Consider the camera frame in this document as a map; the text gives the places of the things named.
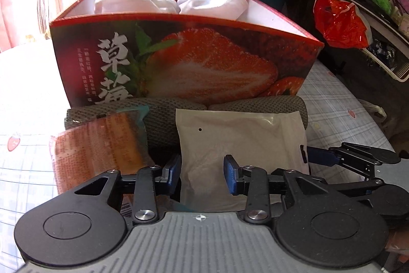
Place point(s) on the red plastic bag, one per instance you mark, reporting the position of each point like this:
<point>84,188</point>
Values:
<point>338,23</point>

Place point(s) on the black desk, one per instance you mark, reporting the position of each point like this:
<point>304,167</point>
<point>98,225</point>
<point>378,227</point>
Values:
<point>383,27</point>

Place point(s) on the orange plastic packet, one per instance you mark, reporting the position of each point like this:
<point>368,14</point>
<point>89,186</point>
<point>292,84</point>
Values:
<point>96,145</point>

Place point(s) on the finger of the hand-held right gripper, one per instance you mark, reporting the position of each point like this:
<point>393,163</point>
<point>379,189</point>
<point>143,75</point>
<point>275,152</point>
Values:
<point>358,186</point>
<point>322,156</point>

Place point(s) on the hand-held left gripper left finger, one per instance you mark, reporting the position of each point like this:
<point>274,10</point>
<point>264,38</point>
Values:
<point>174,174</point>

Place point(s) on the white plastic packet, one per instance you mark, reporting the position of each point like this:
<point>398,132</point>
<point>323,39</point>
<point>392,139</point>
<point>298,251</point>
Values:
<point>239,138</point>

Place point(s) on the red strawberry print box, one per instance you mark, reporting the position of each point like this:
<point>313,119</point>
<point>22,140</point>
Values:
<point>207,68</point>

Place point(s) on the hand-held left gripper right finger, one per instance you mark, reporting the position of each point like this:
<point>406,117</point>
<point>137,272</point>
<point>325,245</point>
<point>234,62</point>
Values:
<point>230,174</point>

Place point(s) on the white cloth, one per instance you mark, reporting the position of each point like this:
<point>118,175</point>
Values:
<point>127,1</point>
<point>211,4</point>

